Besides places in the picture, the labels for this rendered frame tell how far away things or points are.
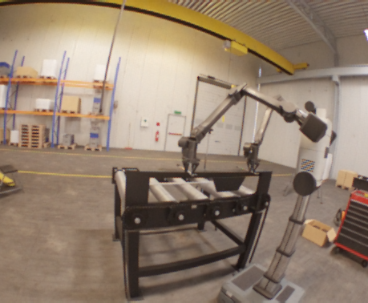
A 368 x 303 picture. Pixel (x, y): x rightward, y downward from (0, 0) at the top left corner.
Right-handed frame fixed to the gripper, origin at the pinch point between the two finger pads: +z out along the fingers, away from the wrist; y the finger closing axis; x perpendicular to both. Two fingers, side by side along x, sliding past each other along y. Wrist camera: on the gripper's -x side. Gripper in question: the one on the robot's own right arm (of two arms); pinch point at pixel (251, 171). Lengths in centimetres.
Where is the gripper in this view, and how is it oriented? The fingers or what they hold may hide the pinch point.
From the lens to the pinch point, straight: 150.3
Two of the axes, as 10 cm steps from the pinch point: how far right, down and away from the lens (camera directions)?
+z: -1.2, 9.8, 1.2
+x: 4.2, 1.7, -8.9
